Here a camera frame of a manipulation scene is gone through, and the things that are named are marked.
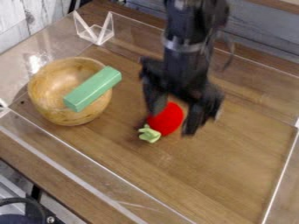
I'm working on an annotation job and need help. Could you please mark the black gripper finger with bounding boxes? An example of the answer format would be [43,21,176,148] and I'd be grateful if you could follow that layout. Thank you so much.
[142,78,168,116]
[181,100,218,136]

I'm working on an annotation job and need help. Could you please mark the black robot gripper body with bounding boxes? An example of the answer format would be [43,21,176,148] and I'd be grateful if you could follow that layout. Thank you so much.
[140,49,224,113]

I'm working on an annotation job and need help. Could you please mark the green rectangular block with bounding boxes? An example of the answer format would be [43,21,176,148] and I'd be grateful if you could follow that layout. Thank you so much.
[62,66,121,112]

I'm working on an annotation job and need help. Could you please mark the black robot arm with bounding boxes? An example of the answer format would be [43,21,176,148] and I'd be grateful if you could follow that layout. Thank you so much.
[140,0,229,136]

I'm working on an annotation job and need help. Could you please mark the brown wooden bowl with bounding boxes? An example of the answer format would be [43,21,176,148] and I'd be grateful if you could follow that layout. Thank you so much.
[26,57,112,126]

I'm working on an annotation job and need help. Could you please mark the red plush strawberry toy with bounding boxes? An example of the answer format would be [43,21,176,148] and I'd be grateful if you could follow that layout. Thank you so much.
[137,101,182,144]

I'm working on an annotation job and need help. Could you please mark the clear acrylic tray enclosure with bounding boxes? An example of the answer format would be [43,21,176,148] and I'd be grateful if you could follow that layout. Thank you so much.
[0,4,299,224]

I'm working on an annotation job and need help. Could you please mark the black clamp with cable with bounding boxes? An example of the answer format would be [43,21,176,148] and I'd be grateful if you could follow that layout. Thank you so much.
[0,185,65,224]

